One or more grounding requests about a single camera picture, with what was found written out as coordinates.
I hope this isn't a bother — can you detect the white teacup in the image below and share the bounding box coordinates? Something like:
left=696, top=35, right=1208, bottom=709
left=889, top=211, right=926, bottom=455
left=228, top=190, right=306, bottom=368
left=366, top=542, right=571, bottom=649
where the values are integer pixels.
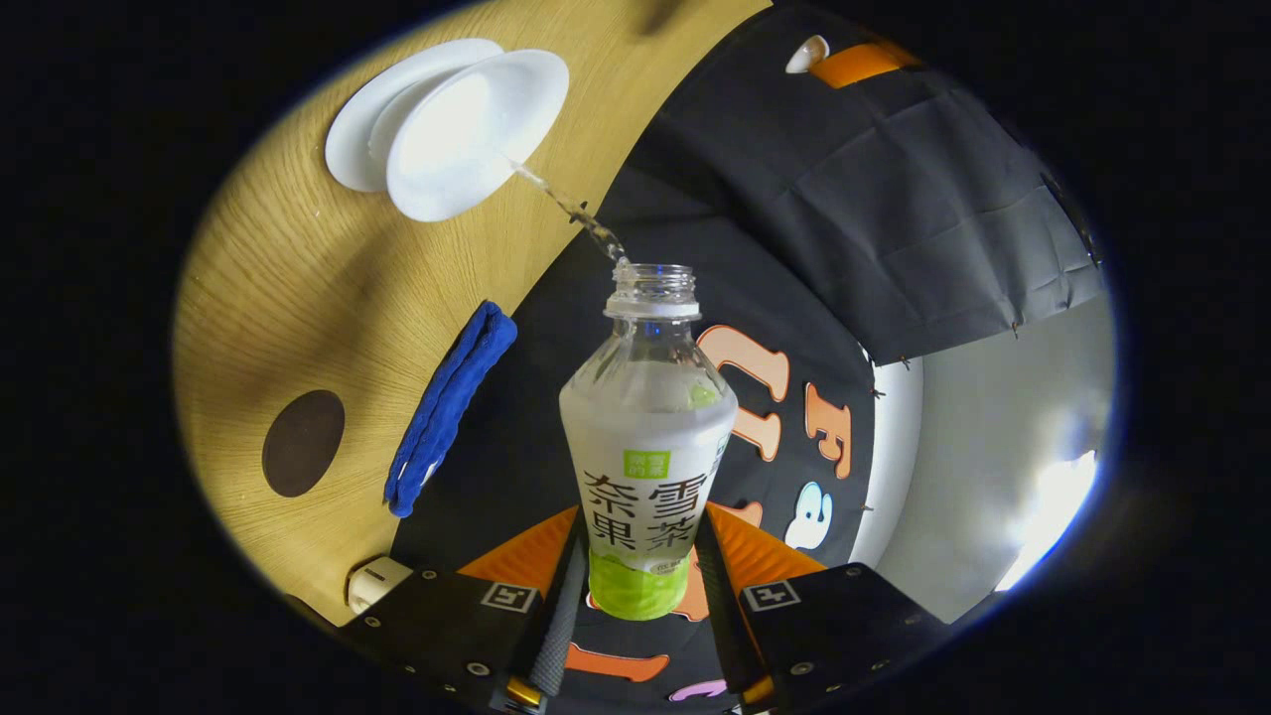
left=385, top=50, right=571, bottom=223

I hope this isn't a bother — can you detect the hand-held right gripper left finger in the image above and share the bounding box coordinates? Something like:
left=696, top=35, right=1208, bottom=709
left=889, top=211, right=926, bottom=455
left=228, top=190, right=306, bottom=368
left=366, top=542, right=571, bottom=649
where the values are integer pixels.
left=338, top=504, right=589, bottom=715

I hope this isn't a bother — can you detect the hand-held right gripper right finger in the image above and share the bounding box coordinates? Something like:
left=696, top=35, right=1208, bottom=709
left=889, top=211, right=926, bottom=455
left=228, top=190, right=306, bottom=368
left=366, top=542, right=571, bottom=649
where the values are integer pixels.
left=693, top=501, right=956, bottom=715

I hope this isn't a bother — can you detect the white saucer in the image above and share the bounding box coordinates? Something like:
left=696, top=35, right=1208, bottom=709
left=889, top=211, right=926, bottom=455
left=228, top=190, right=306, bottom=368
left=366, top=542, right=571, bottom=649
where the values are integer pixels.
left=325, top=38, right=507, bottom=194

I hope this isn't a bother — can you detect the clear water bottle white label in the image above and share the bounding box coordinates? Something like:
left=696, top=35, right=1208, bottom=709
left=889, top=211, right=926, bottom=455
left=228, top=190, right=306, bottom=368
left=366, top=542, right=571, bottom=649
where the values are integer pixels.
left=559, top=262, right=741, bottom=623

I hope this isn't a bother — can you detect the blue towel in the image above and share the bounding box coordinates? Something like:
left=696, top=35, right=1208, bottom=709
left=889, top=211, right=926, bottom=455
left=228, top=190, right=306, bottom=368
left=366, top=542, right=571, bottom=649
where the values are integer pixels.
left=383, top=301, right=519, bottom=519

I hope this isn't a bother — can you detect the dark brown round coaster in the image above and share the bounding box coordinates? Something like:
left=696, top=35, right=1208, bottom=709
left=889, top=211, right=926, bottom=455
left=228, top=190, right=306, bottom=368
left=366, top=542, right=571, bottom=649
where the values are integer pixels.
left=261, top=389, right=347, bottom=499

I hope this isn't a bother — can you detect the black backdrop cloth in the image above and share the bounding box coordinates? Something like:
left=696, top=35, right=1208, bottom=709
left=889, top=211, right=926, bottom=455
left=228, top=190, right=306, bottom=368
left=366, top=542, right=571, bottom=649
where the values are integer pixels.
left=392, top=0, right=1108, bottom=715

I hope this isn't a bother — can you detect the white toaster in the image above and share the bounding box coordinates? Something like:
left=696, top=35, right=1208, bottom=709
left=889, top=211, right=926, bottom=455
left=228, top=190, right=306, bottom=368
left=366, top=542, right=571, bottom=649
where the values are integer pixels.
left=346, top=555, right=414, bottom=615

